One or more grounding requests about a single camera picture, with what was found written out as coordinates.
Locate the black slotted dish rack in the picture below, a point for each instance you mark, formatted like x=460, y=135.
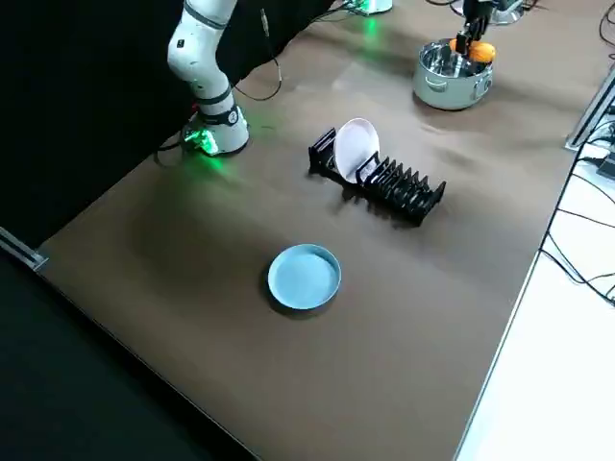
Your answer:
x=403, y=197

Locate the grey-green steel pot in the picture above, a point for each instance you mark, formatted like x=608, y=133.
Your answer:
x=447, y=93

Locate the white round plate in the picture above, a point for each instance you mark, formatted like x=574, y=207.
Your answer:
x=355, y=149

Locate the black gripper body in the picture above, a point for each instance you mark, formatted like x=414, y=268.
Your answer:
x=478, y=8

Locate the aluminium frame post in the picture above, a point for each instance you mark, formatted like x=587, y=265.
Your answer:
x=24, y=249
x=593, y=108

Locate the orange corn cob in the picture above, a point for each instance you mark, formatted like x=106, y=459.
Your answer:
x=483, y=54

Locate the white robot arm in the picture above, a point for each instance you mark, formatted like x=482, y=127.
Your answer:
x=197, y=62

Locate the light blue round plate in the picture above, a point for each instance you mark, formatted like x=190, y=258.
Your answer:
x=305, y=278

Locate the glass pot lid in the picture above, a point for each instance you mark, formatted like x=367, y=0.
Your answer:
x=509, y=14

